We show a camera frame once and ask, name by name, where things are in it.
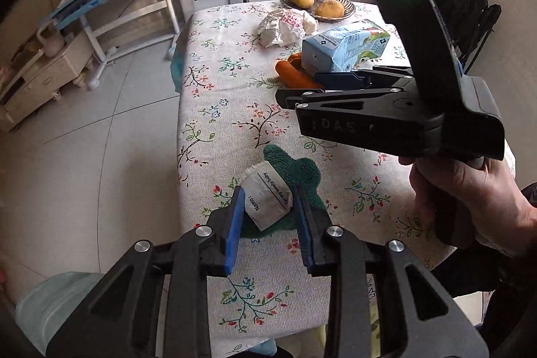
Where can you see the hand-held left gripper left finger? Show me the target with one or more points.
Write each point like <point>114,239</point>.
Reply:
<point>235,232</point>

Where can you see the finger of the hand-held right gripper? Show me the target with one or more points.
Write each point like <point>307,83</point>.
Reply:
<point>344,79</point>
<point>310,97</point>

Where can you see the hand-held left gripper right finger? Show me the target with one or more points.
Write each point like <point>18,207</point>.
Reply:
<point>304,232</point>

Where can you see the orange carrot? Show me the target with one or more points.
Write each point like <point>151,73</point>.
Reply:
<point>295,59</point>
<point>295,77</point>

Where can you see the pale blue milk carton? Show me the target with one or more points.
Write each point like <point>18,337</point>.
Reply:
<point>340,45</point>

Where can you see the green towel with white label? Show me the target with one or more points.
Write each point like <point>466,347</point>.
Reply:
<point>302,173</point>

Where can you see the white paper wrapper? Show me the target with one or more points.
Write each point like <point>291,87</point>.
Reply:
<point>285,26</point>

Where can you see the person's right hand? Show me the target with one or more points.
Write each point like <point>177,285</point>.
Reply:
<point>499,207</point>

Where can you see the woven fruit bowl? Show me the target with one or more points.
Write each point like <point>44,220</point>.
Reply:
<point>348,8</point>

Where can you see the floral tablecloth table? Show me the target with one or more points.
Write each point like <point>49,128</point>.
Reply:
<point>235,123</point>

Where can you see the black folding chair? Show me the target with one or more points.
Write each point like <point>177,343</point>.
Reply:
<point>478,26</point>

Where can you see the light teal bin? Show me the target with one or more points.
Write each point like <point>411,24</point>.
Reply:
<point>54,307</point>

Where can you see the person's dark clothing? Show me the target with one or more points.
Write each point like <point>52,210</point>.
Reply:
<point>503,299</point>

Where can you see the white television cabinet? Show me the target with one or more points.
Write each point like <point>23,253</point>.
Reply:
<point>42,81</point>

